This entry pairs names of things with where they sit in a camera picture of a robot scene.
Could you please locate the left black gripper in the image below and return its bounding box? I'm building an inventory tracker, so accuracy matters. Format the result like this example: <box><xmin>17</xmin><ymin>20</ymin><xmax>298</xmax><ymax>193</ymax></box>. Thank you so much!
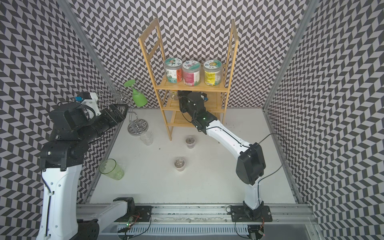
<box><xmin>77</xmin><ymin>103</ymin><xmax>129</xmax><ymax>144</ymax></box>

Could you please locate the flower seed jar pink label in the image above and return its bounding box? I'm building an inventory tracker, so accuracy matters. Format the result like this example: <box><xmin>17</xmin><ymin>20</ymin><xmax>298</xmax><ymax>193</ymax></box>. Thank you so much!
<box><xmin>182</xmin><ymin>60</ymin><xmax>201</xmax><ymax>87</ymax></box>

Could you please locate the yellow label seed jar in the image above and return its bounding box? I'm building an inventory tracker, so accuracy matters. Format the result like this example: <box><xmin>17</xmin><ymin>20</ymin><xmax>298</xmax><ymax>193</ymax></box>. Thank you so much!
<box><xmin>203</xmin><ymin>60</ymin><xmax>223</xmax><ymax>86</ymax></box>

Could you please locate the carrot seed jar red label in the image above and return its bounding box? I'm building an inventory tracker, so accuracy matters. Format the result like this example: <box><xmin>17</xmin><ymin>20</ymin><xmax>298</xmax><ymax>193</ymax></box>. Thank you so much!
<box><xmin>165</xmin><ymin>58</ymin><xmax>183</xmax><ymax>84</ymax></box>

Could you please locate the small clear tub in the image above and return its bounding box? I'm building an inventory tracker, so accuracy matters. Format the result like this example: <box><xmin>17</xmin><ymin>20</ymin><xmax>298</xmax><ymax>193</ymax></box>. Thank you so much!
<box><xmin>174</xmin><ymin>157</ymin><xmax>186</xmax><ymax>172</ymax></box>
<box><xmin>169</xmin><ymin>91</ymin><xmax>179</xmax><ymax>101</ymax></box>
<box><xmin>185</xmin><ymin>136</ymin><xmax>196</xmax><ymax>149</ymax></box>

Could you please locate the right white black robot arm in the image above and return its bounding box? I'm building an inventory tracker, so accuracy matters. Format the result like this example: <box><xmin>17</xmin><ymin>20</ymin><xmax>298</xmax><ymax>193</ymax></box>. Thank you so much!
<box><xmin>178</xmin><ymin>91</ymin><xmax>266</xmax><ymax>220</ymax></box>

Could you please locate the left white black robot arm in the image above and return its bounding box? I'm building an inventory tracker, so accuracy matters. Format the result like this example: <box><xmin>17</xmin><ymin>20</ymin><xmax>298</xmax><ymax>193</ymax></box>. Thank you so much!
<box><xmin>37</xmin><ymin>102</ymin><xmax>129</xmax><ymax>240</ymax></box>

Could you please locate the bamboo three-tier shelf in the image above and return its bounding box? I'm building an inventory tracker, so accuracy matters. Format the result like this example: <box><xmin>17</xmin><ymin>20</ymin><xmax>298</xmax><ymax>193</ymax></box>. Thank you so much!
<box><xmin>138</xmin><ymin>18</ymin><xmax>240</xmax><ymax>140</ymax></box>

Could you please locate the green plastic goblet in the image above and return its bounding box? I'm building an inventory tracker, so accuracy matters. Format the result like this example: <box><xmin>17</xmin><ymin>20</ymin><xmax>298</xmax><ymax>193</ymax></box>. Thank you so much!
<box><xmin>124</xmin><ymin>80</ymin><xmax>148</xmax><ymax>108</ymax></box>

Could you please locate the clear glass cup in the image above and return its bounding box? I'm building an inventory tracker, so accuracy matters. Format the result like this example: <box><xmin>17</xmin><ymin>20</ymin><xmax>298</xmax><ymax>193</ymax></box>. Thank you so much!
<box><xmin>140</xmin><ymin>131</ymin><xmax>154</xmax><ymax>146</ymax></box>

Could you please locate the green translucent plastic cup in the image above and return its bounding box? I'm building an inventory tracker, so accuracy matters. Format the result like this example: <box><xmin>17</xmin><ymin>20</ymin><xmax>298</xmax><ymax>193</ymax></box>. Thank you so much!
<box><xmin>99</xmin><ymin>159</ymin><xmax>125</xmax><ymax>181</ymax></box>

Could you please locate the chrome wire glass rack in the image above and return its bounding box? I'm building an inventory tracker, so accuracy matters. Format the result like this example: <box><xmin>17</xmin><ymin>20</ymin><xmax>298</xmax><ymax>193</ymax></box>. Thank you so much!
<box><xmin>99</xmin><ymin>88</ymin><xmax>149</xmax><ymax>137</ymax></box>

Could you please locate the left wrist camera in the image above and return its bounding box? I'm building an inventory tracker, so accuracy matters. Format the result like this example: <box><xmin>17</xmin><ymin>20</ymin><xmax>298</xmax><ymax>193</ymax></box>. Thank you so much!
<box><xmin>75</xmin><ymin>92</ymin><xmax>101</xmax><ymax>119</ymax></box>

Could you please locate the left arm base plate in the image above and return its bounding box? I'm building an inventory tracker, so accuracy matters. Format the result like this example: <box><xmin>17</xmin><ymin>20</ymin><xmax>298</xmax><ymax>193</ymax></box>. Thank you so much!
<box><xmin>116</xmin><ymin>205</ymin><xmax>153</xmax><ymax>223</ymax></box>

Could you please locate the aluminium front rail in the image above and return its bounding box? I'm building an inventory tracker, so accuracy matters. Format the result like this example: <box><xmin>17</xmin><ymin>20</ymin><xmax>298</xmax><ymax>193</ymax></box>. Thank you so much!
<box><xmin>65</xmin><ymin>203</ymin><xmax>319</xmax><ymax>226</ymax></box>

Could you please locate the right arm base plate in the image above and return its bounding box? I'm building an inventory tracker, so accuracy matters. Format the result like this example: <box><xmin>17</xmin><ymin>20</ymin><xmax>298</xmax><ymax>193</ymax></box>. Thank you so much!
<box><xmin>227</xmin><ymin>205</ymin><xmax>273</xmax><ymax>223</ymax></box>

